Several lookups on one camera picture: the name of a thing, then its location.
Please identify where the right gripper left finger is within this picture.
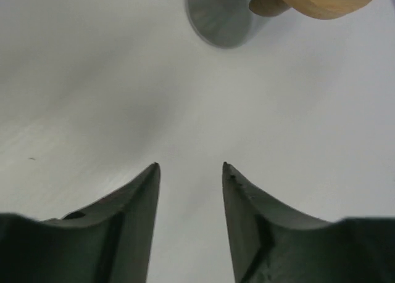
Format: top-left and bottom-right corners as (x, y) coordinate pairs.
(1, 163), (160, 282)

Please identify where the grey glass carafe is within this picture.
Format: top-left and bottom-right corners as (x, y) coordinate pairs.
(185, 0), (269, 49)

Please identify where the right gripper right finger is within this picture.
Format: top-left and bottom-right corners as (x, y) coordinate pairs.
(222, 163), (394, 282)

